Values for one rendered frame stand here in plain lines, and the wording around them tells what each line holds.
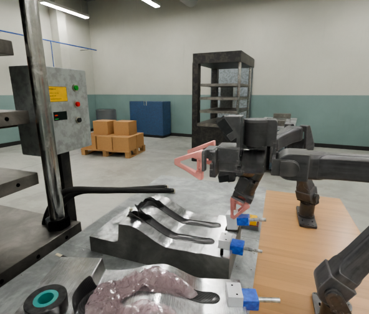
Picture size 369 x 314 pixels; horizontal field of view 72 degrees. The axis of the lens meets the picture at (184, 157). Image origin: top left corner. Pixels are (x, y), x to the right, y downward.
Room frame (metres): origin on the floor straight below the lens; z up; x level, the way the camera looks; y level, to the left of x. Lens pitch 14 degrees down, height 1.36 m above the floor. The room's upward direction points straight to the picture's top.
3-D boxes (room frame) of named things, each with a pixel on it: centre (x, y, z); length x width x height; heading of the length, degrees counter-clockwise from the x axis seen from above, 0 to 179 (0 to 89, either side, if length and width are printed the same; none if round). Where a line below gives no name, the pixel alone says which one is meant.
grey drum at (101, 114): (7.63, 2.33, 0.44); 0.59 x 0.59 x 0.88
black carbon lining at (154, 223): (0.83, 0.05, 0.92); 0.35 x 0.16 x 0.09; 70
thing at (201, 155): (0.58, -0.02, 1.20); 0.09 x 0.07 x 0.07; 71
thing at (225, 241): (0.70, -0.17, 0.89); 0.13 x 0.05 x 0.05; 70
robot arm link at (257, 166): (0.57, -0.16, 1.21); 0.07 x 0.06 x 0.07; 71
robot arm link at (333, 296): (0.50, -0.35, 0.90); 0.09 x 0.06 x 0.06; 161
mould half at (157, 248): (0.85, 0.06, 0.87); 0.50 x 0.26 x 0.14; 70
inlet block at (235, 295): (0.53, -0.17, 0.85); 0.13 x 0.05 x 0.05; 87
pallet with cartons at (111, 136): (5.77, 1.63, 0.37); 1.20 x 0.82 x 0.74; 73
